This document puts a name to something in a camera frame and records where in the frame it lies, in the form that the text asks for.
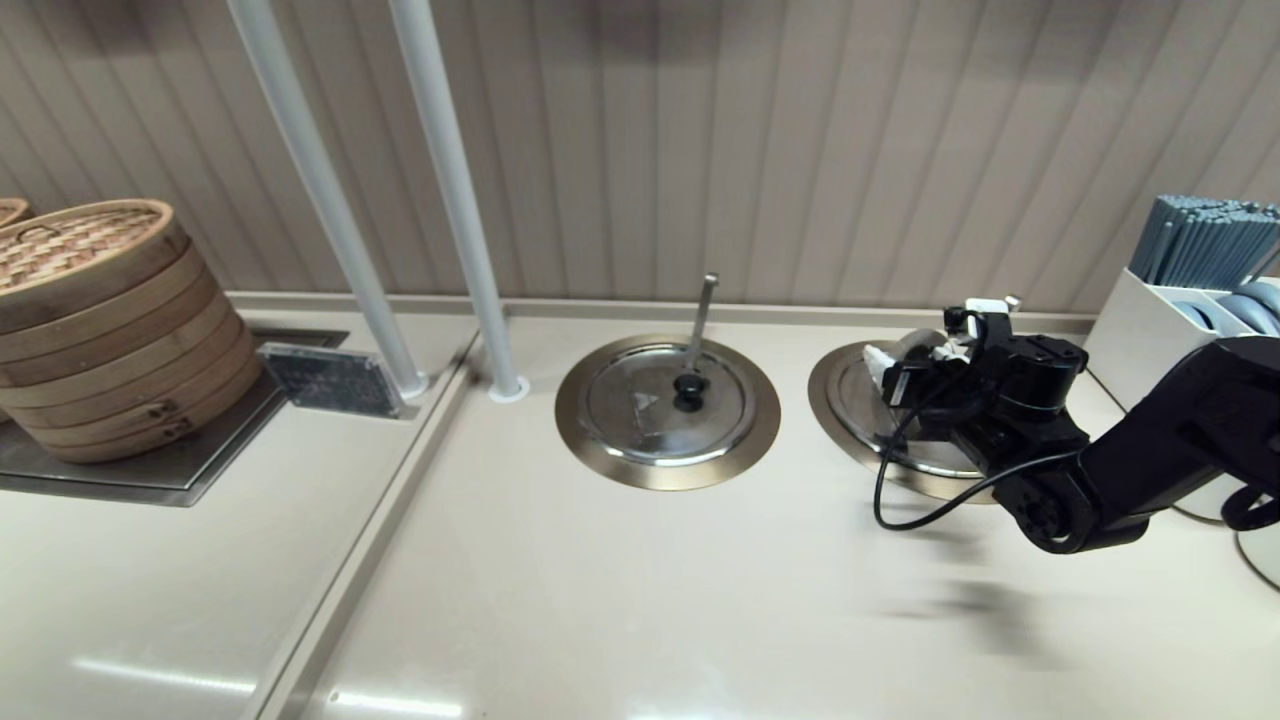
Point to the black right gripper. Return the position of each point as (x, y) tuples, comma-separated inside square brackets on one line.
[(1010, 400)]

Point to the folding steel pot lid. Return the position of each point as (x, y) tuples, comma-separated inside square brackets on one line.
[(855, 400)]

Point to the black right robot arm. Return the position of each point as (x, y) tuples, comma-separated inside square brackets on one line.
[(1160, 450)]

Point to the steel pot lid black knob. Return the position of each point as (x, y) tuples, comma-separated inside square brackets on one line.
[(640, 420)]

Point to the bamboo steamer baskets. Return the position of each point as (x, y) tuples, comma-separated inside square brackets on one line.
[(110, 340)]

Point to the white cutlery holder box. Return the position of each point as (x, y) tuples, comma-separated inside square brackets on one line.
[(1130, 330)]

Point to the grey-blue chopstick bundle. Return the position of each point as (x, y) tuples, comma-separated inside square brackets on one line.
[(1210, 240)]

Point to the white support pole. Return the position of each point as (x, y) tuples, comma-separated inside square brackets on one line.
[(455, 180), (320, 180)]

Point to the dark acrylic label sign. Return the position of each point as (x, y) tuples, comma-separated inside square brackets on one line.
[(330, 380)]

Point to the recessed steel steamer tray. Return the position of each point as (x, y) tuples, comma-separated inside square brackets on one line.
[(170, 475)]

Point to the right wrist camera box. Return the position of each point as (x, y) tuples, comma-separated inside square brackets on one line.
[(980, 318)]

